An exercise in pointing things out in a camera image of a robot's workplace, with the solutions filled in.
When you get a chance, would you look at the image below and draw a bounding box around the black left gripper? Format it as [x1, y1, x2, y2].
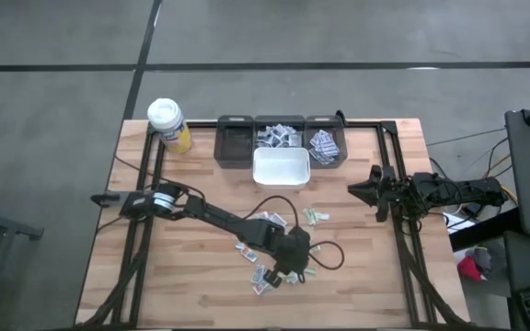
[262, 224, 313, 289]

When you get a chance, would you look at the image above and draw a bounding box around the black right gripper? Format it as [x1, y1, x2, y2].
[347, 164, 409, 224]

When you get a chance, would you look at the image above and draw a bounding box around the white plastic bin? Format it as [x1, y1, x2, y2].
[252, 146, 313, 190]

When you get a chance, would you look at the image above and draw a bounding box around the translucent grey plastic bin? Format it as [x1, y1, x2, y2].
[215, 114, 257, 170]
[305, 114, 349, 170]
[253, 114, 308, 151]

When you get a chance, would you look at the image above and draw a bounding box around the white paper sheet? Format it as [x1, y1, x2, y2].
[445, 213, 477, 235]

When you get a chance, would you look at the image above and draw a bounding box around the black desk crossbar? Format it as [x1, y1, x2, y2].
[448, 209, 524, 253]

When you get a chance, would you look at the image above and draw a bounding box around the red cloth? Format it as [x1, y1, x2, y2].
[456, 256, 488, 283]

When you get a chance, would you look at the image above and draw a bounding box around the grey cloth lump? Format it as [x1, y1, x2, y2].
[473, 246, 495, 273]

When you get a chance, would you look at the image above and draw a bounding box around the yellow Lysol wipes canister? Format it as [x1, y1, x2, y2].
[147, 97, 193, 155]

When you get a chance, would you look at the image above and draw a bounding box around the dark grey metal stand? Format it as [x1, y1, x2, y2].
[0, 183, 45, 331]

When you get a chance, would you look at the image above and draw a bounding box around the thin black floor cable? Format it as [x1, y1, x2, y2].
[425, 127, 508, 148]

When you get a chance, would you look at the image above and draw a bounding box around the yellow cable bundle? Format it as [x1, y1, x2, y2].
[499, 183, 519, 207]

